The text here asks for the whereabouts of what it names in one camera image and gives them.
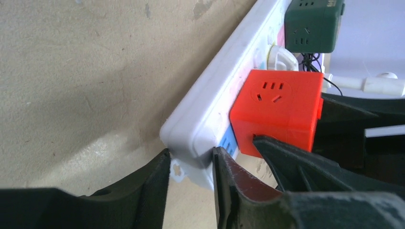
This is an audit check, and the white power strip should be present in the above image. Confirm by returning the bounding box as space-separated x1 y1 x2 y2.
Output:
160 0 290 190

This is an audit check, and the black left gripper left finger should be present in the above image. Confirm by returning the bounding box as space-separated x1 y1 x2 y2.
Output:
0 149 171 229

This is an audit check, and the white PVC pipe frame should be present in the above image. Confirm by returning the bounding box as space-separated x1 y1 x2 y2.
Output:
322 72 405 97

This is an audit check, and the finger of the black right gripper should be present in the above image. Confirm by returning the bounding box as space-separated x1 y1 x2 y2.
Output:
253 136 405 195
312 94 405 186

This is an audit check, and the white purple-strip cord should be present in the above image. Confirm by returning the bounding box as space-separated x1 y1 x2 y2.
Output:
266 45 299 72

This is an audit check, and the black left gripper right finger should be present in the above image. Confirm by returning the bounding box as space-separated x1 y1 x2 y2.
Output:
212 147 405 229

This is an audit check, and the green cube socket adapter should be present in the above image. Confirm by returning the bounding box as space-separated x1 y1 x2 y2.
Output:
284 0 345 53

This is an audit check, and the red cube socket adapter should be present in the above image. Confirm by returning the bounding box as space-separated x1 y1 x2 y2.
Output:
230 70 324 157

